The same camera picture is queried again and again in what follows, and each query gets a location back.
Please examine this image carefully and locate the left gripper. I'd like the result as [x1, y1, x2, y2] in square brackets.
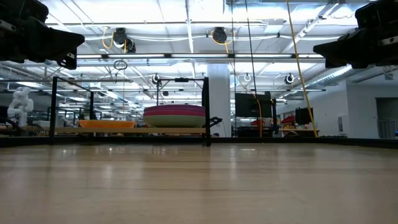
[0, 17, 85, 70]

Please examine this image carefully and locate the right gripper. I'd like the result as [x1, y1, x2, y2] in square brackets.
[313, 26, 398, 69]

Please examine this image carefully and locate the orange transparent plate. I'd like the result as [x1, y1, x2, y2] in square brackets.
[78, 120, 136, 129]

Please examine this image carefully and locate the red transparent plate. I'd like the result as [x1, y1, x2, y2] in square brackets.
[78, 119, 136, 125]

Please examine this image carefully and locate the pink plate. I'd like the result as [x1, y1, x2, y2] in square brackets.
[143, 110, 206, 118]

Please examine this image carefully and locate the small black monitor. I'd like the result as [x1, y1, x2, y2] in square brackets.
[294, 107, 314, 126]

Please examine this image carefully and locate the yellow cable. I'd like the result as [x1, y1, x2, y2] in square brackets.
[285, 0, 320, 138]

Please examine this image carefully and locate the black cable reel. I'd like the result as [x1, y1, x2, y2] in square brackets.
[212, 27, 228, 45]
[112, 27, 137, 54]

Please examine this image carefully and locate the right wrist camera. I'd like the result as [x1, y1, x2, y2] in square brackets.
[354, 0, 398, 29]

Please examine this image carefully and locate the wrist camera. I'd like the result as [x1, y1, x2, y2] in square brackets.
[354, 0, 398, 29]
[0, 0, 50, 23]

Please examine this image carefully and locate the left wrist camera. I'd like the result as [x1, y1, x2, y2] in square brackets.
[0, 0, 50, 23]

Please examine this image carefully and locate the black cable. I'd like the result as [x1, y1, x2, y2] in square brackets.
[244, 0, 264, 138]

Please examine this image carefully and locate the wooden shelf with black frame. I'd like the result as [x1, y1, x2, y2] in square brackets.
[49, 76, 212, 147]

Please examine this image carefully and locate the black table frame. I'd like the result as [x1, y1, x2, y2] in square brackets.
[0, 136, 398, 149]

